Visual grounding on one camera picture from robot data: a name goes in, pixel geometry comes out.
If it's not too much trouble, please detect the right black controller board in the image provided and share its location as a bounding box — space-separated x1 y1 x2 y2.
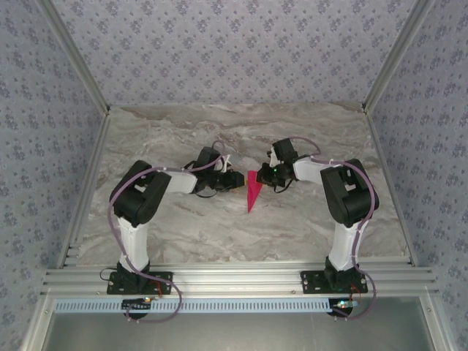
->
331 298 361 316

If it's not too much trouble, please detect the left black controller board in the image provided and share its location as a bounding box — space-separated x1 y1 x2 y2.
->
121 298 153 314

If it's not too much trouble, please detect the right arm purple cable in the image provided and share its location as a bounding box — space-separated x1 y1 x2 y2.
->
288 136 380 321

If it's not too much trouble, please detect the aluminium side rail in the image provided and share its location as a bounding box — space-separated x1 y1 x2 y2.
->
56 111 113 270
365 109 418 268

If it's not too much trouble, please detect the aluminium frame post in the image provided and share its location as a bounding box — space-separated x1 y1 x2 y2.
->
361 0 438 113
36 0 111 115

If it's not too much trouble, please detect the light blue slotted cable duct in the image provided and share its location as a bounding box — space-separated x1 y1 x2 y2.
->
54 298 361 314

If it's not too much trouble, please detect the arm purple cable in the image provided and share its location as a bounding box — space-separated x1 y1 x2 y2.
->
108 140 231 325
288 136 380 321

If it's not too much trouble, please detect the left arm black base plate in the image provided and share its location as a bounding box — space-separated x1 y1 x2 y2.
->
106 271 173 295

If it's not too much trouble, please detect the aluminium mounting rail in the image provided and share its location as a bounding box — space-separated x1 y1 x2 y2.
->
39 266 439 296

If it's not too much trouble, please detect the black controller board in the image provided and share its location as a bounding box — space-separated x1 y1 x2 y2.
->
121 298 153 314
331 298 361 316

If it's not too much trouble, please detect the grey metal sheet panel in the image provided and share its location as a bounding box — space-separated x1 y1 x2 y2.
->
21 295 454 351

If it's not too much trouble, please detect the pink paper sheet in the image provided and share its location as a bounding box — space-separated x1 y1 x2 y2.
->
245 170 263 214

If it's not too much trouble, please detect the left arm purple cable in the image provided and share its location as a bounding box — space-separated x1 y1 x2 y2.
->
108 140 231 325

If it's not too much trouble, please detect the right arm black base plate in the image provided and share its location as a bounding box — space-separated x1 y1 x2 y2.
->
300 269 369 295

